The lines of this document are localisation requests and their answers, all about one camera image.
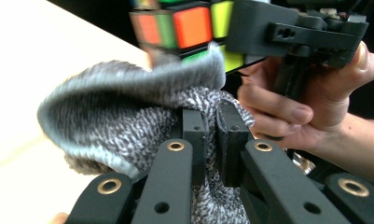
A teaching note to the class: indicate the grey knitted cloth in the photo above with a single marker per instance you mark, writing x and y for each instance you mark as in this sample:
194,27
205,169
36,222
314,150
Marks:
122,124

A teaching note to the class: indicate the multicoloured puzzle cube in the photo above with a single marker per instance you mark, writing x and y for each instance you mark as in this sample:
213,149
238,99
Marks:
192,26

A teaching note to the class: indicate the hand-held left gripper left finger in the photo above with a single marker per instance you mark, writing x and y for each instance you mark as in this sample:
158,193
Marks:
195,140

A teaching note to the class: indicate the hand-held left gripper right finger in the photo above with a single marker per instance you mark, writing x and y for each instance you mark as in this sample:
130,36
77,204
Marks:
232,140

